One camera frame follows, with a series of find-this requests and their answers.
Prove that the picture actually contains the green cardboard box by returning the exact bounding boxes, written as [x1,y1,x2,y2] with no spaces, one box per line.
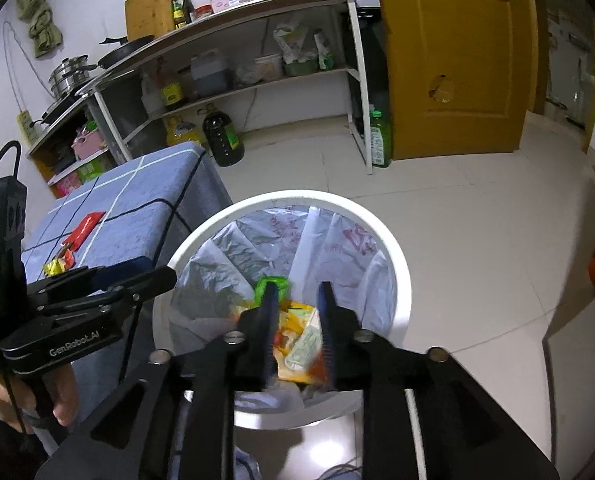
[76,157,113,183]

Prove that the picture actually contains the yellow power strip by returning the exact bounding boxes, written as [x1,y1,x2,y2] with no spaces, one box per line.
[17,110,40,150]

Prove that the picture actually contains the brown jar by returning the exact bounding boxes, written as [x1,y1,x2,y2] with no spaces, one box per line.
[177,67,195,101]

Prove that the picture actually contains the stainless steel steamer pot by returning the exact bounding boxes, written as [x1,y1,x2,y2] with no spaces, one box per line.
[48,55,98,98]

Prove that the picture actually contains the red snack wrapper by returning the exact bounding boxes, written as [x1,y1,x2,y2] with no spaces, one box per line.
[70,211,105,251]

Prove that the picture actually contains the black frying pan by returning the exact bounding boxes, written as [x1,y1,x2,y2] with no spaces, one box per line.
[97,35,155,70]

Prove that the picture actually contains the black induction cooker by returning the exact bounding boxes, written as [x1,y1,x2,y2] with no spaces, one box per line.
[41,92,90,125]

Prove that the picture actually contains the white metal shelf unit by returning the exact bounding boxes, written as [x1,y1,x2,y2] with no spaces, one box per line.
[90,0,383,176]

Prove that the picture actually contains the orange yellow snack wrapper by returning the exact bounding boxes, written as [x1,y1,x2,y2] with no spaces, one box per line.
[232,300,323,387]

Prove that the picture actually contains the dark cooking oil bottle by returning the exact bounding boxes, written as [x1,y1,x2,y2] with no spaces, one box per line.
[202,102,245,167]

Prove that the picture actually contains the yellow wooden door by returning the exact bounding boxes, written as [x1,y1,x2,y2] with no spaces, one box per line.
[372,0,541,161]

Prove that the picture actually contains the white plastic bottle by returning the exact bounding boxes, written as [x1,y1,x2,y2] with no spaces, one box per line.
[140,72,164,116]

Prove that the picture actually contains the clear jerry can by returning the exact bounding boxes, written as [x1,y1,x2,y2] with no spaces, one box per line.
[190,50,229,96]

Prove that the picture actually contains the translucent plastic bin liner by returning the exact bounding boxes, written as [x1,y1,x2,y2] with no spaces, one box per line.
[170,205,398,411]

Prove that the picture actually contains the pink cardboard box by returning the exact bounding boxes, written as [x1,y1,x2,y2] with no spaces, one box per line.
[52,172,83,198]

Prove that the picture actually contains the green snack packet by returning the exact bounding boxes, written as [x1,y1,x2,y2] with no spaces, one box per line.
[254,275,292,307]

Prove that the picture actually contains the white plastic tub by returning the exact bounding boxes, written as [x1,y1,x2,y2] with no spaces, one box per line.
[254,55,284,82]

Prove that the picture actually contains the blue checked tablecloth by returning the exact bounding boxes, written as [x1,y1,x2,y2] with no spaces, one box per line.
[21,141,234,401]

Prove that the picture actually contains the pale printed wrapper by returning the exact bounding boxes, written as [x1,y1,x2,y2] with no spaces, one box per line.
[284,310,324,372]

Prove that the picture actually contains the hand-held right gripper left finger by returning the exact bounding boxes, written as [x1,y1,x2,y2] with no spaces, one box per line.
[34,280,280,480]

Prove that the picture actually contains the pink plastic basket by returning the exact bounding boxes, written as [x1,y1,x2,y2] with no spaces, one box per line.
[72,127,109,161]

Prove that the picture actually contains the person's left hand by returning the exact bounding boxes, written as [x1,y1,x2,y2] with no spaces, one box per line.
[0,362,80,433]

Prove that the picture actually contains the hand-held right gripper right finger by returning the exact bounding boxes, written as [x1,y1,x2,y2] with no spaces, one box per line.
[317,281,561,480]

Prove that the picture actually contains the yellow label sauce bottle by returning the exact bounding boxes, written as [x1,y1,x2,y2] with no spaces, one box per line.
[157,57,185,111]

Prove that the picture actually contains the green white plastic bags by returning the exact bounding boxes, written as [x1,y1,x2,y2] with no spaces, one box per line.
[273,25,335,78]

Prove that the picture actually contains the yellow cooking oil bottle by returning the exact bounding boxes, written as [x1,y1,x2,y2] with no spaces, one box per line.
[163,112,205,148]

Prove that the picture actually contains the white trash bin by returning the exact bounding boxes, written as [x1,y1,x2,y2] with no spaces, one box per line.
[152,189,412,431]

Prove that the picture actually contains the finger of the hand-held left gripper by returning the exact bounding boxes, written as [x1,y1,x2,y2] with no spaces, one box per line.
[36,266,178,330]
[27,256,154,302]

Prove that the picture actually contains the green detergent bottle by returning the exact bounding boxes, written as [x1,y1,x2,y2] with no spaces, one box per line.
[369,105,393,168]

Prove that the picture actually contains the long yellow snack wrapper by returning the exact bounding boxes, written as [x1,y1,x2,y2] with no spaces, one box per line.
[44,242,76,277]

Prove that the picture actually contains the wooden cutting board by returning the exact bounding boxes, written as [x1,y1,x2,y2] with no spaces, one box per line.
[124,0,175,41]

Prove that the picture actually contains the green hanging cloth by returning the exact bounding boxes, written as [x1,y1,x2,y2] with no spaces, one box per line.
[16,0,62,58]

